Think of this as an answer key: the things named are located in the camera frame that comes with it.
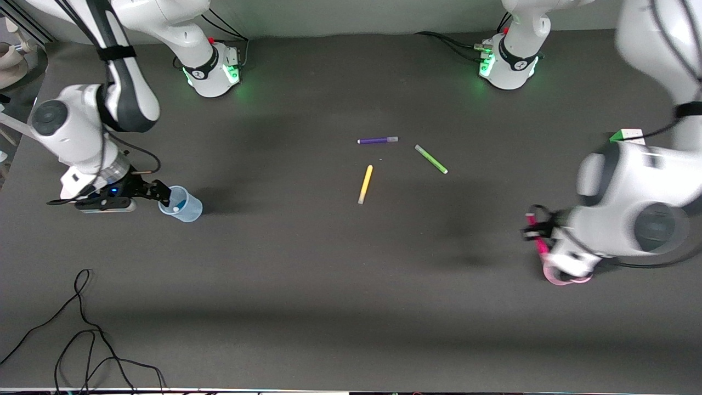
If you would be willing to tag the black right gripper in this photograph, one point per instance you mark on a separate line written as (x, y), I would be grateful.
(133, 186)

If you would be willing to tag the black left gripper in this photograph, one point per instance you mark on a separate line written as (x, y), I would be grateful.
(550, 227)

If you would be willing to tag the pink marker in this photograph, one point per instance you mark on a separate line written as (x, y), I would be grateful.
(540, 246)

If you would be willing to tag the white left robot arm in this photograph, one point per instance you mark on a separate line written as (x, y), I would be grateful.
(630, 203)

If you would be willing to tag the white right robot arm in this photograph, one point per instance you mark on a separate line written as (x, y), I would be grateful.
(126, 93)

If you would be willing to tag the translucent blue plastic cup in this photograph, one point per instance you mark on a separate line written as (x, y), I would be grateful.
(186, 207)

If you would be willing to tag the pink plastic cup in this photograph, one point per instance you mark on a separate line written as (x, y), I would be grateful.
(559, 280)

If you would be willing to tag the white desk stand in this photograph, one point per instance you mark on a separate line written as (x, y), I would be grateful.
(71, 184)

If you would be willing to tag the colourful puzzle cube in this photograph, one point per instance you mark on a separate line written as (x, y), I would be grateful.
(625, 136)

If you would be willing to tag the green marker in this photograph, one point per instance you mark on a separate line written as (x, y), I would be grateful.
(431, 159)

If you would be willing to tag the yellow marker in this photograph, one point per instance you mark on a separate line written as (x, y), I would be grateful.
(365, 184)

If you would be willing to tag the purple marker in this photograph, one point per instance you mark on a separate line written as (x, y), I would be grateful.
(377, 140)

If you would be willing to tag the beige background object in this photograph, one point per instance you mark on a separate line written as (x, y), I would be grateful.
(11, 55)

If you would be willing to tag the black aluminium frame bar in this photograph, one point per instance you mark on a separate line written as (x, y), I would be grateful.
(24, 22)

